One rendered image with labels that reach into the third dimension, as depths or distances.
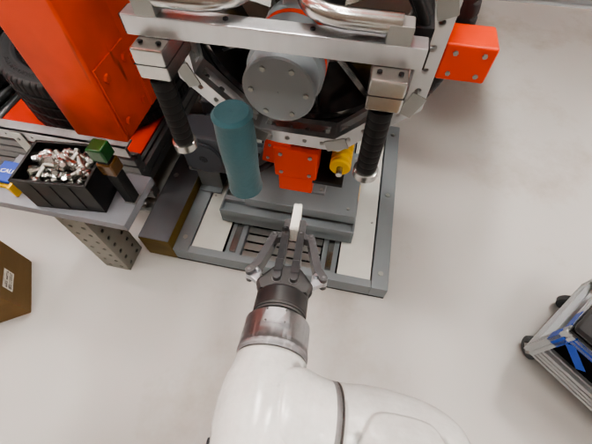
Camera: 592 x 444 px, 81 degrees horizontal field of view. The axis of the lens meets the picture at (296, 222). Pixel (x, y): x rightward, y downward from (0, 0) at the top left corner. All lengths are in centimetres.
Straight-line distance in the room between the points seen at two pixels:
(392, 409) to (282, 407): 12
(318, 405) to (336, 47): 43
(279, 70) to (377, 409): 49
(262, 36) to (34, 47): 62
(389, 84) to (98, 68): 71
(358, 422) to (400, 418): 5
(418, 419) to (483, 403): 93
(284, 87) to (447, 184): 120
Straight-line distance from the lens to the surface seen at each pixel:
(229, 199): 134
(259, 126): 91
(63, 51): 98
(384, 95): 51
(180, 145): 69
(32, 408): 149
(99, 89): 101
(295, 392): 41
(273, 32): 52
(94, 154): 92
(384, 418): 43
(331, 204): 124
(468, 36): 76
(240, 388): 41
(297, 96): 63
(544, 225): 178
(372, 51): 51
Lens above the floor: 123
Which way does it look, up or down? 58 degrees down
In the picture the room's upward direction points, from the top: straight up
